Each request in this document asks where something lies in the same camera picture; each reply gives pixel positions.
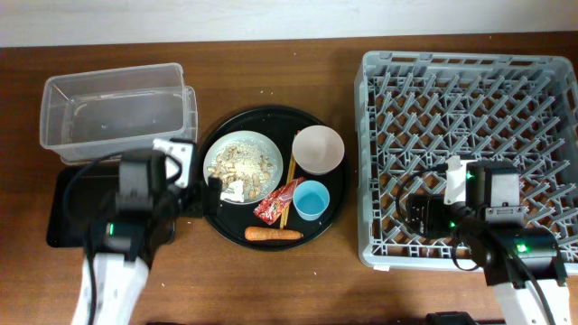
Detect white tissue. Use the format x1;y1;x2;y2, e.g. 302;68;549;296
220;180;245;203

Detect orange carrot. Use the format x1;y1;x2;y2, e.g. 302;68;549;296
245;227;303;241

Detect red snack wrapper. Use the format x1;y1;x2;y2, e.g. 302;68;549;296
253;177;305;225

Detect blue plastic cup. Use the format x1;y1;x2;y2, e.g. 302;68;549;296
293;181;331;221

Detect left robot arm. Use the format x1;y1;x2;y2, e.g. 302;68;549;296
72;147;220;324

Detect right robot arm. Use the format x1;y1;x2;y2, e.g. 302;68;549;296
406;194;572;324

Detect grey dishwasher rack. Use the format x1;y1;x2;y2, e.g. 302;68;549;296
354;51;577;274

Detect rice and peanut shells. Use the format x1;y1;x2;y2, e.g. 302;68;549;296
206;142;276;203

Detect grey plate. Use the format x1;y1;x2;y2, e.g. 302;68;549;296
202;131;284;205

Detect black rectangular tray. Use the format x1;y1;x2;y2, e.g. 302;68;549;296
46;166;136;252

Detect round black serving tray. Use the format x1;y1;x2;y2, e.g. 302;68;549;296
193;105;350;252

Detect clear plastic bin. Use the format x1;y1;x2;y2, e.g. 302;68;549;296
39;63;199;164

